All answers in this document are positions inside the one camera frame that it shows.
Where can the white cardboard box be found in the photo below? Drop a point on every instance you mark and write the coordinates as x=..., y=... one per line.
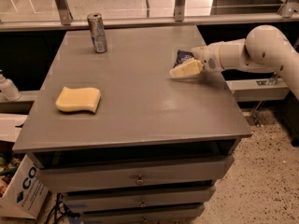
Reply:
x=25, y=194

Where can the yellow sponge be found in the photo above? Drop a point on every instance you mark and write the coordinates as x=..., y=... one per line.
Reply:
x=82, y=99

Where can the metal railing frame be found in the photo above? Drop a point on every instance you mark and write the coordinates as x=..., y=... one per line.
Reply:
x=33, y=15

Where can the grey drawer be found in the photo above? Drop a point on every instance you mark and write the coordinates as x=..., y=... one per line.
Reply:
x=144, y=216
x=139, y=198
x=128, y=175

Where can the bottom grey drawer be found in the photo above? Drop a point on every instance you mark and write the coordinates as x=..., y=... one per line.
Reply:
x=144, y=216

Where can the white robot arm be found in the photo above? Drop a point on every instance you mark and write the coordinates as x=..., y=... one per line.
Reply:
x=265, y=47

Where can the top grey drawer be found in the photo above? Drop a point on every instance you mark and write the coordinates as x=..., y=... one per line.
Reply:
x=128, y=175

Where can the silver drink can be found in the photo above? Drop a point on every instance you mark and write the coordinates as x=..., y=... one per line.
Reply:
x=97, y=31

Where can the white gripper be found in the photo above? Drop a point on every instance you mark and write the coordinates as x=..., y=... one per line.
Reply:
x=210, y=57

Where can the dark blue rxbar packet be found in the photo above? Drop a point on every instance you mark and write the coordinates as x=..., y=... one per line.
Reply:
x=182, y=56

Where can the white plastic bottle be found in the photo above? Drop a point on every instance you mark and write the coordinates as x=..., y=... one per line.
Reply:
x=8, y=88

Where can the middle grey drawer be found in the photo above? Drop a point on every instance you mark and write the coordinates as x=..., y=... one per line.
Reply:
x=139, y=198

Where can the grey drawer cabinet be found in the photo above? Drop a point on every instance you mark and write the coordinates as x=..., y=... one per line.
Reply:
x=143, y=114

